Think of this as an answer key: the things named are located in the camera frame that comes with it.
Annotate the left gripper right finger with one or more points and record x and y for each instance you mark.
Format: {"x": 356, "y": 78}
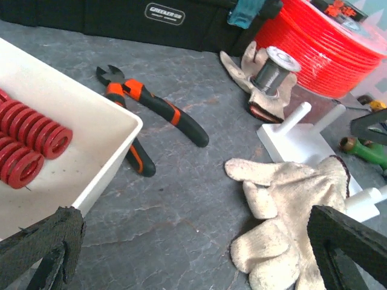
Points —
{"x": 340, "y": 244}

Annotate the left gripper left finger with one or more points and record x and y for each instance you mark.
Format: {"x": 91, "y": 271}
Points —
{"x": 54, "y": 241}

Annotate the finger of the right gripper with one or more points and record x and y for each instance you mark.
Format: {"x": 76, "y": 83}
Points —
{"x": 361, "y": 127}

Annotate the green brass valve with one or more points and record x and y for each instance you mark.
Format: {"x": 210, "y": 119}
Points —
{"x": 369, "y": 151}

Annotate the beige work glove front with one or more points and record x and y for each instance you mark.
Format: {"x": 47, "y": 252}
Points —
{"x": 277, "y": 253}

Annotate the beige work glove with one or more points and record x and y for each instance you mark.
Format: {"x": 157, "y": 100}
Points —
{"x": 261, "y": 106}
{"x": 277, "y": 253}

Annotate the white peg base plate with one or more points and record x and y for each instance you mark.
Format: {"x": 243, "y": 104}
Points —
{"x": 293, "y": 141}

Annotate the white spring tray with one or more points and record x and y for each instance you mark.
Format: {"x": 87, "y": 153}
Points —
{"x": 52, "y": 112}

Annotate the red spring in tray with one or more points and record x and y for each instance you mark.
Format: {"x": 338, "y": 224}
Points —
{"x": 19, "y": 164}
{"x": 33, "y": 129}

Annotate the red filament spool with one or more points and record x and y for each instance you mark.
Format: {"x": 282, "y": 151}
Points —
{"x": 335, "y": 54}

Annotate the beige work glove rear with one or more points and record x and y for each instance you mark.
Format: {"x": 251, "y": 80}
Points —
{"x": 261, "y": 106}

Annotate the black toolbox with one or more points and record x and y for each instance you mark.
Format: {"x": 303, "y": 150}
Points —
{"x": 211, "y": 26}

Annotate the yellow handled tool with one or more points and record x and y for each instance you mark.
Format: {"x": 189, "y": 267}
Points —
{"x": 375, "y": 105}

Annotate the solder wire spool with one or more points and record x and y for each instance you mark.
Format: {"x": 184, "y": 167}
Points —
{"x": 277, "y": 67}

